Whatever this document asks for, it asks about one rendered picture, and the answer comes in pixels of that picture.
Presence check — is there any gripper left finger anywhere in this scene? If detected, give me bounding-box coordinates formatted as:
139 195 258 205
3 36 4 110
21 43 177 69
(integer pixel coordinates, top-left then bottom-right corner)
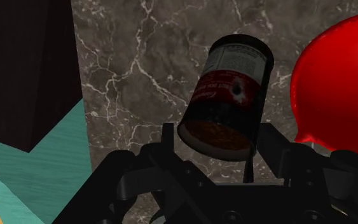
52 122 221 224

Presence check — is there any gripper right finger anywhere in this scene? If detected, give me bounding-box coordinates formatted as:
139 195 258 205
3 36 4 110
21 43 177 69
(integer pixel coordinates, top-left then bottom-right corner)
256 122 358 224

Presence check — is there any red glossy rounded object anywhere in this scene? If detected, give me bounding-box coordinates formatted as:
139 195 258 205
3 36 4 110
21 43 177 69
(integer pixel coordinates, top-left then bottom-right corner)
289 10 358 161

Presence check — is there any red and white labelled can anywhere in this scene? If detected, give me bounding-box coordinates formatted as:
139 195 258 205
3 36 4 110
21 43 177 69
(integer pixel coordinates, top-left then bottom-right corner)
176 34 275 162

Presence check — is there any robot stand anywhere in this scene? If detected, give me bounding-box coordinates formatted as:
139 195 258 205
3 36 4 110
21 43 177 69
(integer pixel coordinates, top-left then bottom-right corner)
0 0 84 153

